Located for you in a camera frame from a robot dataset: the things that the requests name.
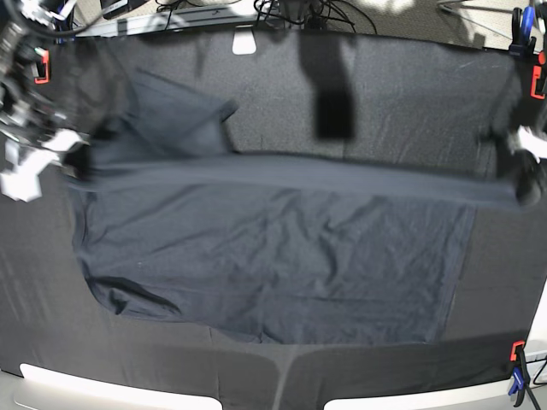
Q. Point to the blue orange clamp bottom right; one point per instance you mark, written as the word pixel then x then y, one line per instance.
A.
pixel 521 385

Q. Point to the red clamp left edge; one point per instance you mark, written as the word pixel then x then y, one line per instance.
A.
pixel 41 72

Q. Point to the red clamp right edge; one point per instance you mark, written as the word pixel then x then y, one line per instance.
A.
pixel 538 82

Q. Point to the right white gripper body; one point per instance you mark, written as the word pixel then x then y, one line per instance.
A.
pixel 21 181

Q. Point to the blue clamp top right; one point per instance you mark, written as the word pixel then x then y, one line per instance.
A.
pixel 523 42

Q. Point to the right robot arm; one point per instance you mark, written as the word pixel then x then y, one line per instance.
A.
pixel 37 132

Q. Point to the red clamp edge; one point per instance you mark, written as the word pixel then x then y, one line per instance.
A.
pixel 538 82
pixel 41 72

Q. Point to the dark navy t-shirt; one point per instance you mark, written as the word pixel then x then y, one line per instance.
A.
pixel 171 225

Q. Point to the white tag on cloth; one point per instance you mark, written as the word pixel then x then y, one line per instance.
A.
pixel 244 42

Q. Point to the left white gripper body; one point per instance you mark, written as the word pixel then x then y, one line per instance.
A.
pixel 524 139

